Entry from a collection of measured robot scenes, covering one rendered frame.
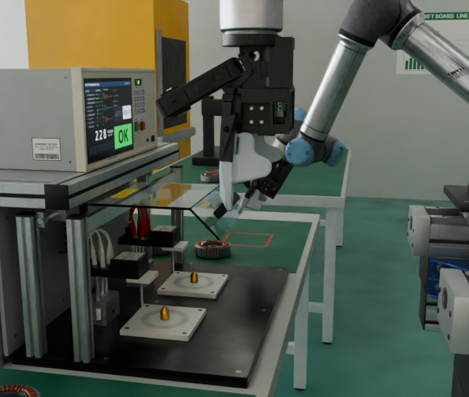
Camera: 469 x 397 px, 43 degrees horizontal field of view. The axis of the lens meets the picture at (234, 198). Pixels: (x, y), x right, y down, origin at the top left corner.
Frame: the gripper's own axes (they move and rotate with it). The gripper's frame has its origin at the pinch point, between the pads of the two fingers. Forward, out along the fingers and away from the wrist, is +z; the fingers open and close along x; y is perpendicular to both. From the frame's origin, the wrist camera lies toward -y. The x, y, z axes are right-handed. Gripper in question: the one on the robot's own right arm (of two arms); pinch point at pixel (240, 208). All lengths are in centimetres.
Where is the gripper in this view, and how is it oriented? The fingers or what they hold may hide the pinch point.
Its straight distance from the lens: 184.0
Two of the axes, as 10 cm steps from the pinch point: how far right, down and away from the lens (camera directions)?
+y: 8.5, 5.3, -0.7
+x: 2.0, -2.0, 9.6
